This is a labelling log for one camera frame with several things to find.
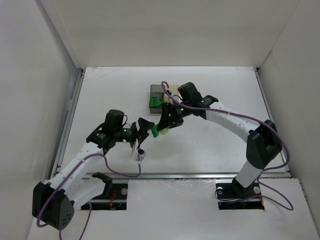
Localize lime lego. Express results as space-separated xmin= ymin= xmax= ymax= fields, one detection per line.
xmin=160 ymin=128 xmax=169 ymax=135

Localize dark green studded lego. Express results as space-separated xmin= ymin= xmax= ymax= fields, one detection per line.
xmin=151 ymin=124 xmax=160 ymax=138

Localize dark green lego plate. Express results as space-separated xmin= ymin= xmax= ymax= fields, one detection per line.
xmin=150 ymin=96 xmax=163 ymax=108

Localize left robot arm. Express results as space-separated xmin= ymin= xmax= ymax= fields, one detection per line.
xmin=31 ymin=109 xmax=155 ymax=231

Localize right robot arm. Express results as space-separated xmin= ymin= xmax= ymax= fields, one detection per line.
xmin=156 ymin=82 xmax=283 ymax=190

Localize orange transparent container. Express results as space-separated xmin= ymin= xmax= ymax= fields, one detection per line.
xmin=163 ymin=85 xmax=180 ymax=103

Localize grey transparent container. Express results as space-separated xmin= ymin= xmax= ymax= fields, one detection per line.
xmin=148 ymin=84 xmax=164 ymax=114

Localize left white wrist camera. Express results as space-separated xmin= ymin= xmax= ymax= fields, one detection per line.
xmin=130 ymin=140 xmax=146 ymax=164

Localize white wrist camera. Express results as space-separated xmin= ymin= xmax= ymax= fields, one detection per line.
xmin=130 ymin=140 xmax=146 ymax=164
xmin=166 ymin=90 xmax=181 ymax=102

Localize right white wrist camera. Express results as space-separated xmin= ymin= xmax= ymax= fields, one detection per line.
xmin=166 ymin=90 xmax=181 ymax=102

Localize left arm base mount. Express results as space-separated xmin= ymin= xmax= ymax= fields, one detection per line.
xmin=89 ymin=172 xmax=128 ymax=211

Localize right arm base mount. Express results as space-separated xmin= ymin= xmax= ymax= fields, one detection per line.
xmin=214 ymin=182 xmax=265 ymax=210

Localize aluminium rail front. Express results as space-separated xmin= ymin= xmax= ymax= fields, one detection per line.
xmin=53 ymin=172 xmax=292 ymax=181

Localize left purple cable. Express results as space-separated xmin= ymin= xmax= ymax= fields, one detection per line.
xmin=36 ymin=149 xmax=148 ymax=240

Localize purple cable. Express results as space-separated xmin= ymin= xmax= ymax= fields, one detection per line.
xmin=36 ymin=149 xmax=148 ymax=240
xmin=161 ymin=80 xmax=294 ymax=211

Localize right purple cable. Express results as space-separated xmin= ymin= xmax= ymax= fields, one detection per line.
xmin=161 ymin=80 xmax=294 ymax=211

